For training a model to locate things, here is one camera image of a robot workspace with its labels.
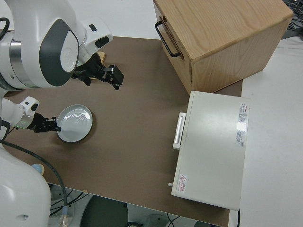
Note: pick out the white toaster oven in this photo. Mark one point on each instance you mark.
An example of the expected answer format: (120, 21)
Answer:
(213, 151)

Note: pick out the gray ceramic plate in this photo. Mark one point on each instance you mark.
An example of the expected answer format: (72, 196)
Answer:
(75, 123)

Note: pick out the large wooden box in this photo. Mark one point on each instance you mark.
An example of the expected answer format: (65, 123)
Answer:
(225, 40)

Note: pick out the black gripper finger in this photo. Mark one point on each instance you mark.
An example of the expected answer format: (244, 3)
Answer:
(55, 129)
(111, 84)
(52, 120)
(118, 75)

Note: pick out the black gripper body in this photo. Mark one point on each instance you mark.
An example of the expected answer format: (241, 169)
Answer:
(42, 124)
(93, 69)

